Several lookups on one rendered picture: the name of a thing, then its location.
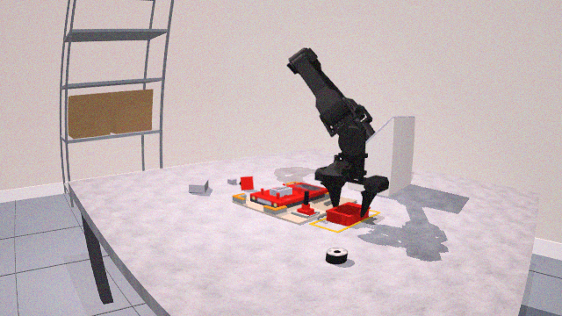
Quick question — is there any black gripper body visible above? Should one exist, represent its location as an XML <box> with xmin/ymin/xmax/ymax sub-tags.
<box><xmin>314</xmin><ymin>150</ymin><xmax>389</xmax><ymax>194</ymax></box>

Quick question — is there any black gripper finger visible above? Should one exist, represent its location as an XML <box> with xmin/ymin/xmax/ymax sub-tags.
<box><xmin>320</xmin><ymin>182</ymin><xmax>342</xmax><ymax>208</ymax></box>
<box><xmin>360</xmin><ymin>190</ymin><xmax>377</xmax><ymax>218</ymax></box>

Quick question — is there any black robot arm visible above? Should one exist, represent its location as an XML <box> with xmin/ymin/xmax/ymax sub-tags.
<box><xmin>287</xmin><ymin>47</ymin><xmax>375</xmax><ymax>188</ymax></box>

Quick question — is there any black toy tyre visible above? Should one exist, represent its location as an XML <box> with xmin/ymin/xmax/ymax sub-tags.
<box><xmin>326</xmin><ymin>248</ymin><xmax>348</xmax><ymax>264</ymax></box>

